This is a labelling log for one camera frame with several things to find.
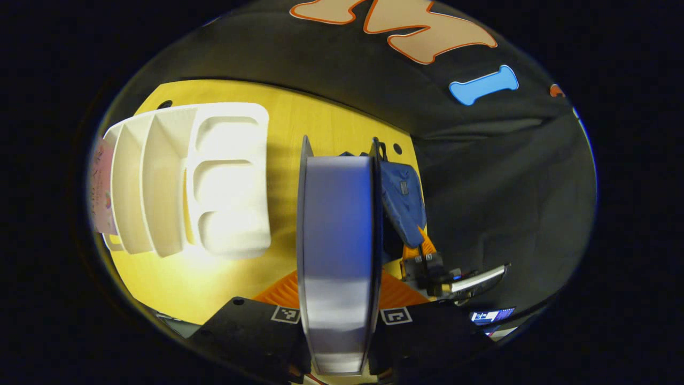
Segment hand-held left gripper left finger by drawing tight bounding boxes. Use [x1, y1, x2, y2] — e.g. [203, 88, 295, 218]
[184, 269, 313, 384]

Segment blue schoolbag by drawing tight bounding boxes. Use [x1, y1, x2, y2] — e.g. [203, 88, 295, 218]
[338, 137, 428, 264]

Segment lit monitor screen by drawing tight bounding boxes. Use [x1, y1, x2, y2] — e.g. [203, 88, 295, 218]
[470, 307, 517, 326]

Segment white bookshelf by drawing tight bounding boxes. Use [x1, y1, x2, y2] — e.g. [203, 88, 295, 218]
[102, 102, 272, 260]

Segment black backdrop cloth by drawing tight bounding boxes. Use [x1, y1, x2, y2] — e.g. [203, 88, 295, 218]
[99, 0, 598, 332]

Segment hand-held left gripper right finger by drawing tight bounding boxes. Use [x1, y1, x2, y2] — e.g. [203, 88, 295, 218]
[369, 269, 495, 384]

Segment pink cover book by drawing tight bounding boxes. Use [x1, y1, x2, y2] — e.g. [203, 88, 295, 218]
[88, 139, 119, 236]

